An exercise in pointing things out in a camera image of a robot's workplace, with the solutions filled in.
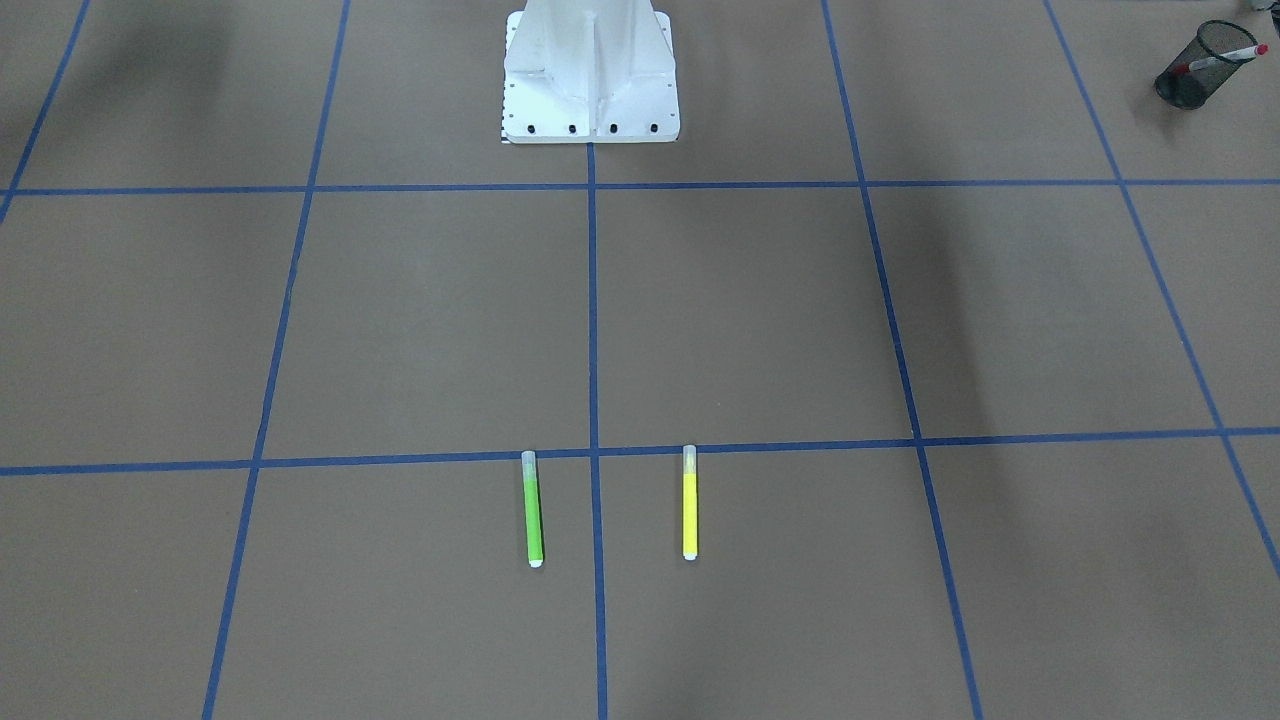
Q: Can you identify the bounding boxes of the black mesh cup near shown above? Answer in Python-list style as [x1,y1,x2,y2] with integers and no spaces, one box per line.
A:
[1153,20,1268,110]

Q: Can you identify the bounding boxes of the yellow highlighter pen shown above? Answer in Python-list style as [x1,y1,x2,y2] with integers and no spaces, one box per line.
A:
[681,445,699,562]

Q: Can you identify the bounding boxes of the green highlighter pen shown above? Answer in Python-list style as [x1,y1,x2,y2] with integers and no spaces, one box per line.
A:
[520,450,545,569]

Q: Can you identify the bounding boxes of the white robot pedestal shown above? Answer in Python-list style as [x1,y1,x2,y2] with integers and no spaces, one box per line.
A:
[500,1,681,145]

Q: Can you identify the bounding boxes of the red capped white marker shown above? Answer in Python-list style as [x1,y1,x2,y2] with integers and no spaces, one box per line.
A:
[1172,44,1268,76]

